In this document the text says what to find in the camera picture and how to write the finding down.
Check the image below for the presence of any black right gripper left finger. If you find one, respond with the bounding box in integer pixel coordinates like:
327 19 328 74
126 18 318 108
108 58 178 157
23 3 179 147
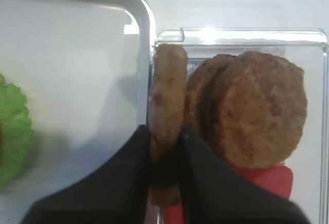
22 125 151 223

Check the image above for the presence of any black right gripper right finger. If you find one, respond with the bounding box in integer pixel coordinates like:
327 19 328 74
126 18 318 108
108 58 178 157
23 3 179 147
177 126 309 223

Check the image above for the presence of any brown burger patty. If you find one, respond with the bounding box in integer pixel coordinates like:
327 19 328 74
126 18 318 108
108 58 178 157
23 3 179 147
184 54 234 133
207 51 307 169
148 44 188 207

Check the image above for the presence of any red tomato slice front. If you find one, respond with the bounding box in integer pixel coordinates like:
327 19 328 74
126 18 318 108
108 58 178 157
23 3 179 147
162 163 294 224

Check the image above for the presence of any brown burger patty top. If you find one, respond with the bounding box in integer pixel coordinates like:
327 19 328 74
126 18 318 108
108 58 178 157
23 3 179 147
207 51 307 169

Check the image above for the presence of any clear patty and tomato container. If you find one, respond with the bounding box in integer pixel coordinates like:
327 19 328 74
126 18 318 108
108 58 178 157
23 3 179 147
155 27 328 223

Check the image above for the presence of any green lettuce leaf on bun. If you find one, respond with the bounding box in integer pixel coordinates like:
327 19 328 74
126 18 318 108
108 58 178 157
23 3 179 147
1 75 34 186

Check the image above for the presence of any white serving tray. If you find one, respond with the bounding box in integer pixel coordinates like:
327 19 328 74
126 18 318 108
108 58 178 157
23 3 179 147
1 0 155 222

